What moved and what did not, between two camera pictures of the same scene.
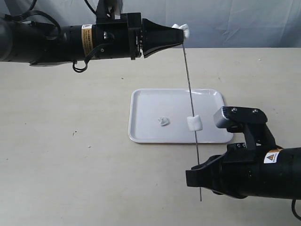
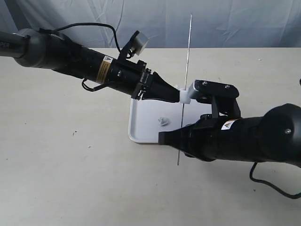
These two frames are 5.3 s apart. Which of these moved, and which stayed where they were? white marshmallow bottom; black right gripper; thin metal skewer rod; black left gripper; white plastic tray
Moved: black left gripper; white marshmallow bottom; black right gripper; thin metal skewer rod
Stayed: white plastic tray
